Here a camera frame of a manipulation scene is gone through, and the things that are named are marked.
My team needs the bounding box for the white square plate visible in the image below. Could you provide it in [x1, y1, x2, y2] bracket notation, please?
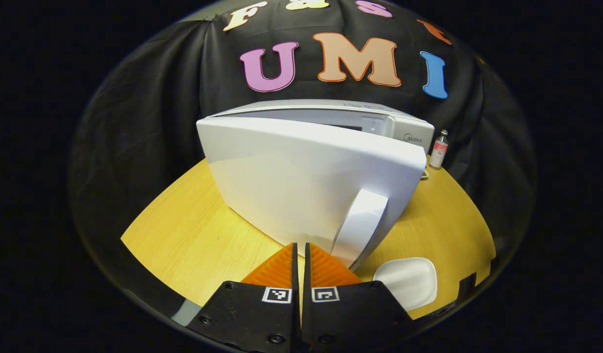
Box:
[373, 257, 438, 312]

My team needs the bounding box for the white microwave oven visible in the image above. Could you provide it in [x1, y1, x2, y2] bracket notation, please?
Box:
[196, 99, 436, 272]

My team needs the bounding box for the small bottle pink label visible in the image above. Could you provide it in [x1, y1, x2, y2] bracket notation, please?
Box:
[429, 129, 450, 170]

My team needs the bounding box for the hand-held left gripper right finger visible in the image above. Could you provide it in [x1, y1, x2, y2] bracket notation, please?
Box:
[302, 243, 414, 353]

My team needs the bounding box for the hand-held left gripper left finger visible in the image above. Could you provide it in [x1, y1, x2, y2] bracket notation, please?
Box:
[186, 243, 302, 353]

